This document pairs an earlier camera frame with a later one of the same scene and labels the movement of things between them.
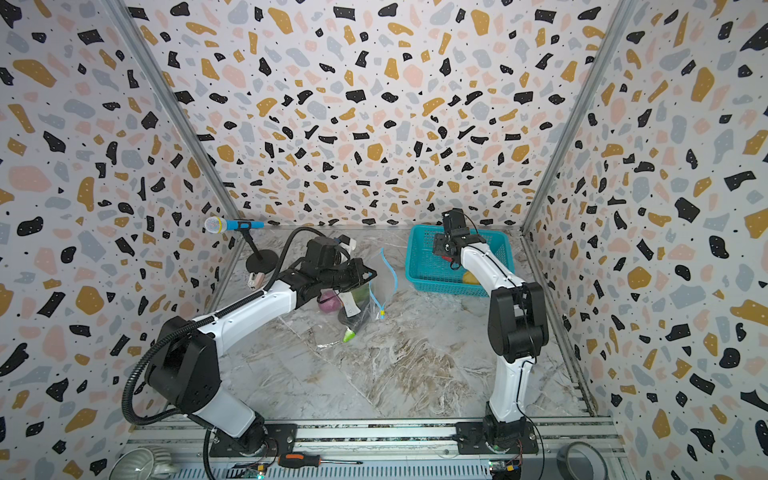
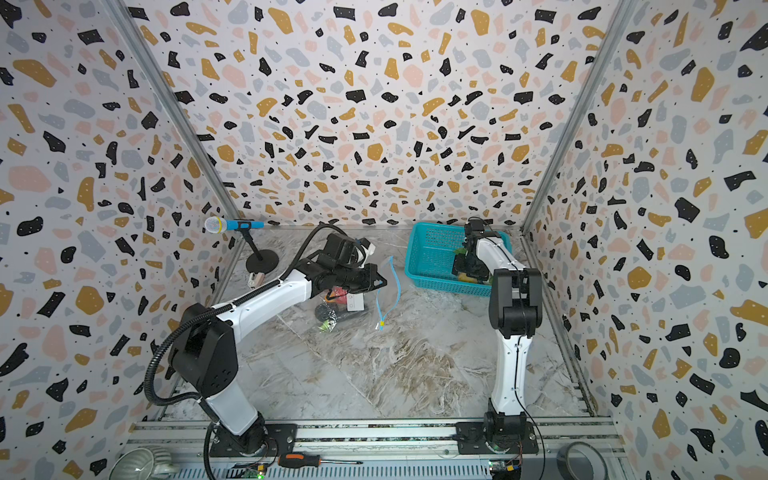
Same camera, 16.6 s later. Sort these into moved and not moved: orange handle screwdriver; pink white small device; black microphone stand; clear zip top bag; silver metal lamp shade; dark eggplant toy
Moved: dark eggplant toy; clear zip top bag
Not moved: black microphone stand; silver metal lamp shade; orange handle screwdriver; pink white small device
